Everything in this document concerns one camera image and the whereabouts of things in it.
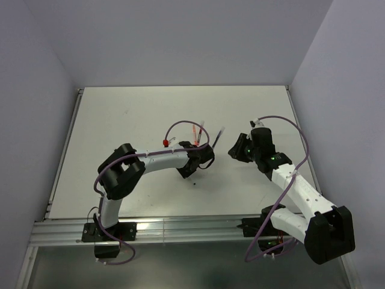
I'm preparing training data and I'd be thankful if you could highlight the purple pen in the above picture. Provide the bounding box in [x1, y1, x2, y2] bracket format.
[212, 126, 225, 149]

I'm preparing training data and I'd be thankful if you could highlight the red pen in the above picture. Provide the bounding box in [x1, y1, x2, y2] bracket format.
[197, 120, 205, 146]

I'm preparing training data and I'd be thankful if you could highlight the orange pen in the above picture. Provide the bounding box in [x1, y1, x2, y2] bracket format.
[192, 125, 198, 146]

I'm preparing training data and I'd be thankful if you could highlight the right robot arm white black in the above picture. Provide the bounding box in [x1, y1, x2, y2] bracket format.
[228, 127, 356, 264]

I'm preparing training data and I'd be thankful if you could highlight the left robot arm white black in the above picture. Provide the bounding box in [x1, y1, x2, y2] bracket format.
[93, 141, 215, 240]

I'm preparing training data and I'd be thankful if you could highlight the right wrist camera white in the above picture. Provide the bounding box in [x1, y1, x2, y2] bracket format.
[250, 118, 265, 130]

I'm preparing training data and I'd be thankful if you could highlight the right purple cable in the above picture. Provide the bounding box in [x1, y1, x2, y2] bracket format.
[244, 115, 311, 263]

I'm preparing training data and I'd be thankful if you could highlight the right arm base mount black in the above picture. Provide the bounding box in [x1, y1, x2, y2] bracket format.
[237, 217, 287, 252]

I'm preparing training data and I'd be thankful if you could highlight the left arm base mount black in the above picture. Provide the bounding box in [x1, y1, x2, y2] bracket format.
[81, 214, 137, 261]

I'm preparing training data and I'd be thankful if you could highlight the aluminium rail frame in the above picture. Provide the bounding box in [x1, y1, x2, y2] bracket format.
[29, 85, 315, 247]

